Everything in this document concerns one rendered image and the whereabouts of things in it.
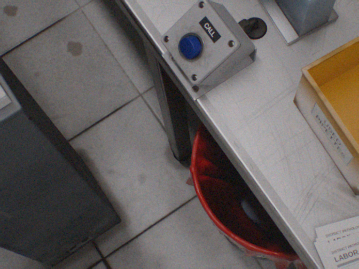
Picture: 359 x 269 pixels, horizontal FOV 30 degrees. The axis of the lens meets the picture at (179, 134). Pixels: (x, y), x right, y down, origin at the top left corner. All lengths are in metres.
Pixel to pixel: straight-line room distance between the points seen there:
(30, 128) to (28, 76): 0.92
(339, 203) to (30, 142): 0.41
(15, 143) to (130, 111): 0.85
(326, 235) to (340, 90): 0.17
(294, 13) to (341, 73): 0.09
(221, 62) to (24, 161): 0.36
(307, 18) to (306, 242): 0.25
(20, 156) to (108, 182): 0.75
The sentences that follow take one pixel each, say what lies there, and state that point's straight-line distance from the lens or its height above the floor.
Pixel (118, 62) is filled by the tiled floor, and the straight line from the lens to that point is 1.76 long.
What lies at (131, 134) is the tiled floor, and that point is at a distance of 1.70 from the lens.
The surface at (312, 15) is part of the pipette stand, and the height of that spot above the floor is 0.93.
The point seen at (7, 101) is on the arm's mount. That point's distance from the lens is 0.81.
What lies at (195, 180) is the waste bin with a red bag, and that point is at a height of 0.44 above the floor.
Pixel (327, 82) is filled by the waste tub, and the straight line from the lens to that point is 0.79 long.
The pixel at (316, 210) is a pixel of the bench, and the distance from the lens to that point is 0.76.
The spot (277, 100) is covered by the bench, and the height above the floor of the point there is 0.88.
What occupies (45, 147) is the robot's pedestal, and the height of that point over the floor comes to 0.72.
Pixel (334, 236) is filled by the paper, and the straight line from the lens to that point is 0.74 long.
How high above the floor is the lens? 1.62
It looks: 74 degrees down
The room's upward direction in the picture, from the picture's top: 11 degrees counter-clockwise
